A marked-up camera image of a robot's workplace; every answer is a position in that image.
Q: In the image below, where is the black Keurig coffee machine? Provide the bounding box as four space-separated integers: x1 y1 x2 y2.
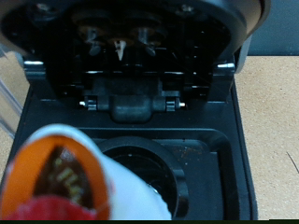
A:
0 0 272 221

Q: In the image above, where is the white coffee pod red lid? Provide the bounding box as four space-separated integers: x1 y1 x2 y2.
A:
0 123 173 221

